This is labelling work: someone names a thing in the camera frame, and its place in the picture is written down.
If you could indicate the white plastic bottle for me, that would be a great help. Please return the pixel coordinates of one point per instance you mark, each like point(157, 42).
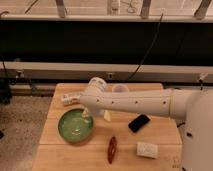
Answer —
point(70, 99)

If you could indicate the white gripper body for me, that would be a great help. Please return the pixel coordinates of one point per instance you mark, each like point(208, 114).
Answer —
point(95, 111)

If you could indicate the green ceramic bowl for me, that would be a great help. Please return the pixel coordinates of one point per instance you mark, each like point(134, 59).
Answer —
point(74, 127)

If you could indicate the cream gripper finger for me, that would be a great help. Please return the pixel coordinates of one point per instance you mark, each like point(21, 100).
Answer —
point(85, 113)
point(107, 116)

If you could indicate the white sponge block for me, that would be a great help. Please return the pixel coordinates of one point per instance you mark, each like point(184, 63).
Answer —
point(147, 150)

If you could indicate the red-brown oval object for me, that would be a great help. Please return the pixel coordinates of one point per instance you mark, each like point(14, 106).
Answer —
point(112, 147)

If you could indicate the black phone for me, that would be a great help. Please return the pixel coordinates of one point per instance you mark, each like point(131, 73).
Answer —
point(138, 123)

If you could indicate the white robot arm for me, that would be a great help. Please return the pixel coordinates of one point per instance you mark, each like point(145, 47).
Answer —
point(193, 106)

